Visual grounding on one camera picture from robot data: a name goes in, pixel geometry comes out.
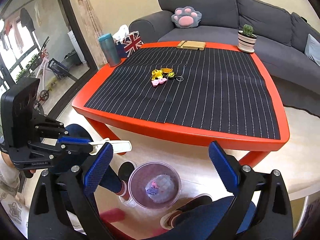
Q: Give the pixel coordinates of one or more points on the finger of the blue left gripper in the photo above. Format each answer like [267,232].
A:
[72,144]

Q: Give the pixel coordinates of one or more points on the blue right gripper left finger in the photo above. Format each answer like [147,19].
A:
[97,168]

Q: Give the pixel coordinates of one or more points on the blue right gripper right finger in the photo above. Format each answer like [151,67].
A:
[226,166]

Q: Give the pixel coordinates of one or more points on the yellow smiley badge reel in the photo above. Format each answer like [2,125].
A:
[173,76]

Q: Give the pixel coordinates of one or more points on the pink bicycle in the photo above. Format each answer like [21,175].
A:
[41,74]

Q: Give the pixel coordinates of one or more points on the red coffee table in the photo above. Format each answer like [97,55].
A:
[256,148]

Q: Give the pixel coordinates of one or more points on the dark striped table mat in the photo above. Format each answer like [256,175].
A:
[222,91]

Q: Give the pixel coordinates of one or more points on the yellow duck toy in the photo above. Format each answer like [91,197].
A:
[156,74]

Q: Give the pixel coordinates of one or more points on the teal tumbler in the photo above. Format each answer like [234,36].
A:
[108,47]

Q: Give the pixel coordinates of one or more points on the union jack tissue box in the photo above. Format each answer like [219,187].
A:
[127,42]

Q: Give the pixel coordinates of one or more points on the orange yellow cat tag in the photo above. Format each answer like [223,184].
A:
[166,70]

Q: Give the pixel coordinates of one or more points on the wooden phone stand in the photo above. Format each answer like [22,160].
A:
[192,45]

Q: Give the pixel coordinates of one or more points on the potted cactus striped pot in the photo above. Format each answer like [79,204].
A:
[246,39]

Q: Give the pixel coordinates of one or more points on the dark grey sofa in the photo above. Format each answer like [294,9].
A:
[281,36]

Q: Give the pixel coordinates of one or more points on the light blue pillow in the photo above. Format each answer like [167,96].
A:
[312,49]

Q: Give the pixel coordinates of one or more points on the cat paw cushion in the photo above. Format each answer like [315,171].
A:
[186,17]

